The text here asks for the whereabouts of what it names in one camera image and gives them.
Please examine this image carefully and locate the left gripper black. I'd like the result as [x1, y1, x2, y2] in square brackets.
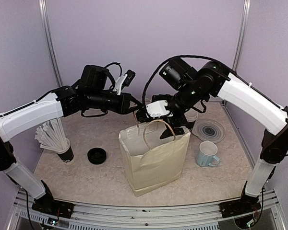
[87, 89, 140, 114]

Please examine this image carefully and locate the stack of paper cups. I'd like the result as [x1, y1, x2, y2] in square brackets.
[184, 110, 198, 129]

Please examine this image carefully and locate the beige paper bag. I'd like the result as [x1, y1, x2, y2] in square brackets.
[118, 119, 190, 196]

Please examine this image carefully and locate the stack of black lids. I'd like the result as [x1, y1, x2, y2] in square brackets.
[87, 148, 107, 165]

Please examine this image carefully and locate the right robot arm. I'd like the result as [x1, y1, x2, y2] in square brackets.
[136, 55, 288, 213]

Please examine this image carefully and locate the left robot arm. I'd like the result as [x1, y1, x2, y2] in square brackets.
[0, 65, 142, 213]

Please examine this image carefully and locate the grey swirl silicone lid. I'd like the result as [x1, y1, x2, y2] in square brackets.
[192, 119, 226, 143]

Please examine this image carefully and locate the light blue ceramic mug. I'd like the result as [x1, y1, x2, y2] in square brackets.
[196, 141, 221, 167]

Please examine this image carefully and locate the black cup holding straws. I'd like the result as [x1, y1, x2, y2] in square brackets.
[56, 144, 74, 163]

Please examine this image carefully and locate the bundle of white straws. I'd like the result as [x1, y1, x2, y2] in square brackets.
[35, 118, 70, 154]

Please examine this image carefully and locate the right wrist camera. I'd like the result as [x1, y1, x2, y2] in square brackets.
[135, 100, 171, 123]

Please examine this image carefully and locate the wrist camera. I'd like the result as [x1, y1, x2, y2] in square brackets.
[135, 100, 171, 123]
[113, 69, 136, 95]

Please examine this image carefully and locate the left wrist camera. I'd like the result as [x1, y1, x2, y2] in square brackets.
[113, 69, 136, 95]

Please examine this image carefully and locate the aluminium front rail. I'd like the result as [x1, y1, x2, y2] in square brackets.
[6, 191, 288, 230]

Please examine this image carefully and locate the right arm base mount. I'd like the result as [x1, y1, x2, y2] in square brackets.
[219, 183, 261, 218]

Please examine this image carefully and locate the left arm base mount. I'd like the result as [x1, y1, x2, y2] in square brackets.
[32, 181, 74, 219]

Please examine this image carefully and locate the left aluminium corner post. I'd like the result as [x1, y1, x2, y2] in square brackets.
[38, 0, 63, 87]

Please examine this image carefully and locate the aluminium corner post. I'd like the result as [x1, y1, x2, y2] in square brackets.
[232, 0, 251, 71]
[38, 0, 63, 87]

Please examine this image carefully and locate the right aluminium corner post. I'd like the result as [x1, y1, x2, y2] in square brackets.
[232, 0, 251, 71]

